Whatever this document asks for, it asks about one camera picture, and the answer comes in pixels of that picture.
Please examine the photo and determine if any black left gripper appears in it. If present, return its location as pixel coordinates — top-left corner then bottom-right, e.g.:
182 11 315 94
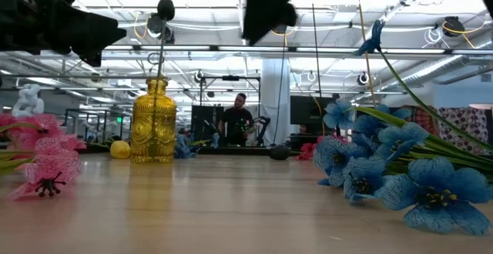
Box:
0 0 127 67

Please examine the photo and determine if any blue artificial flower bunch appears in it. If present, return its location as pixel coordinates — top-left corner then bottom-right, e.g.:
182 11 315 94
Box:
312 18 493 238

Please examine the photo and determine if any yellow glass vase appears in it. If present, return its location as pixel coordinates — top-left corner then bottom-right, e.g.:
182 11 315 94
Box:
129 77 178 165

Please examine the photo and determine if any long overhead light bar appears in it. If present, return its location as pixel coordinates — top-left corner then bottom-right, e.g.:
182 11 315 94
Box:
102 44 493 56

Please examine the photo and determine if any white square pillar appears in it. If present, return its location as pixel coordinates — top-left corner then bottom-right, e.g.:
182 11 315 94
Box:
260 58 292 145

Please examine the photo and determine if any black artificial flower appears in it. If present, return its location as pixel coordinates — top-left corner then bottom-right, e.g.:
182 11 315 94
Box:
268 145 292 161
148 0 176 159

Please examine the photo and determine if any white humanoid robot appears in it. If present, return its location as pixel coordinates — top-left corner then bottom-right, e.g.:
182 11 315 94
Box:
10 83 45 119

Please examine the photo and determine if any black monitor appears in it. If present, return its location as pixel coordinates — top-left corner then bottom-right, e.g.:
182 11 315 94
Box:
290 95 340 126

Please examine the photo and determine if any person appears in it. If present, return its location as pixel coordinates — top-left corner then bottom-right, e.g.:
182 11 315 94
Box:
217 92 255 147

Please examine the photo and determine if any black partition panel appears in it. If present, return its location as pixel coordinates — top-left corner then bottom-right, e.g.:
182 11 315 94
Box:
191 105 224 147

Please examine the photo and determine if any yellow artificial tulip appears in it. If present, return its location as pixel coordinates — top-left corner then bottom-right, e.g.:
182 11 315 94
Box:
86 138 132 160

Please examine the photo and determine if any pink artificial flower bunch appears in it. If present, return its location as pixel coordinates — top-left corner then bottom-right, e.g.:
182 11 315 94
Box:
0 113 88 201

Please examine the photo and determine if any red artificial flower stem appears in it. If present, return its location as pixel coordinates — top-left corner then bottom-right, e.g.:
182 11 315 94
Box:
294 135 328 162

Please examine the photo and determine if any small blue flower sprig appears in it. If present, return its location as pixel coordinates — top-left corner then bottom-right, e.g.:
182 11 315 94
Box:
173 132 221 159

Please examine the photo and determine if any red patterned cloth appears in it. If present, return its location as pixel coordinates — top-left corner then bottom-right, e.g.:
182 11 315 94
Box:
402 105 440 138

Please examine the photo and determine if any white purple patterned cloth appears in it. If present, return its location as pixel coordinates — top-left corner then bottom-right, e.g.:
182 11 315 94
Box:
437 106 490 155

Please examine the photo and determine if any black background rig frame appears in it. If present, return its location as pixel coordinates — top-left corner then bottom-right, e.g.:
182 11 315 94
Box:
198 75 262 147

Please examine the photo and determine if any thin black hanging cable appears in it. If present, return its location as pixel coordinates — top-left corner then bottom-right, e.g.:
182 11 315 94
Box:
273 34 288 146

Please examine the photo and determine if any yellow hanging cable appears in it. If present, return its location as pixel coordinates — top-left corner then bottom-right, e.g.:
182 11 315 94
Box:
354 0 377 107

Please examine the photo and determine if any black metal table frame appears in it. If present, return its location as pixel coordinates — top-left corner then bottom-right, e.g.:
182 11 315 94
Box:
76 145 315 157

